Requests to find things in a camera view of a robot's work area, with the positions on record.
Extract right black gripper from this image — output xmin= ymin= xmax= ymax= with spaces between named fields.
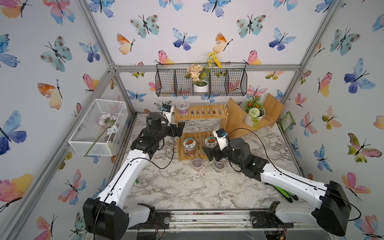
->
xmin=202 ymin=142 xmax=245 ymax=171

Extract dark seed plastic jar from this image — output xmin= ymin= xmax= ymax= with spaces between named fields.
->
xmin=213 ymin=161 xmax=225 ymax=173

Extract tomato lid jar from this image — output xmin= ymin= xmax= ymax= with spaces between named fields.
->
xmin=183 ymin=138 xmax=197 ymax=156
xmin=204 ymin=136 xmax=218 ymax=149

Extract red seed plastic jar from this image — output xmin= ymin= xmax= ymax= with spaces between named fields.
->
xmin=191 ymin=158 xmax=203 ymax=172

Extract purple seed plastic jar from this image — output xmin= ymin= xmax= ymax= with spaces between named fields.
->
xmin=176 ymin=101 xmax=190 ymax=116

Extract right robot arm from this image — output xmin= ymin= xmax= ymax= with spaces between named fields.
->
xmin=203 ymin=138 xmax=352 ymax=237

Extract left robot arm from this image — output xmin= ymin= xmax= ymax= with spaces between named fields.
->
xmin=83 ymin=113 xmax=185 ymax=240

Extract bamboo two-tier shelf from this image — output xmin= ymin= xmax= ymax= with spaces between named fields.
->
xmin=175 ymin=104 xmax=228 ymax=161

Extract wooden angled plant stand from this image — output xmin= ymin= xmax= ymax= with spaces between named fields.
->
xmin=224 ymin=94 xmax=285 ymax=139

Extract potted red white flowers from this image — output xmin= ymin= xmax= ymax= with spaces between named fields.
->
xmin=244 ymin=96 xmax=266 ymax=128

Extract pink artificial flower stem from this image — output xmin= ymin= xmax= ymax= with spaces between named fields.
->
xmin=84 ymin=113 xmax=119 ymax=157

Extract green framed small sign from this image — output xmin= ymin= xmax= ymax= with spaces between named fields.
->
xmin=280 ymin=112 xmax=296 ymax=132

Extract white pot peach flowers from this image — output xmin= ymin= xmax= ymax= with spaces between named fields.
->
xmin=185 ymin=64 xmax=209 ymax=94

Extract green black work glove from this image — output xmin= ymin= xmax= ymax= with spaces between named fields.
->
xmin=271 ymin=185 xmax=299 ymax=203

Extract yellow artificial flower sprig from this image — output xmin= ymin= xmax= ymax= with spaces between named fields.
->
xmin=207 ymin=52 xmax=222 ymax=69

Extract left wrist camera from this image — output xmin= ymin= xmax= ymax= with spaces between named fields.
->
xmin=162 ymin=103 xmax=174 ymax=125

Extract black wire wall basket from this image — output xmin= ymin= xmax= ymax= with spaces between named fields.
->
xmin=155 ymin=63 xmax=248 ymax=97

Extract white mesh wall basket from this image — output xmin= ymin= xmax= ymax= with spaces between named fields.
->
xmin=68 ymin=99 xmax=127 ymax=157

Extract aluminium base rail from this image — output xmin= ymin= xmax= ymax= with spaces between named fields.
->
xmin=119 ymin=209 xmax=338 ymax=233

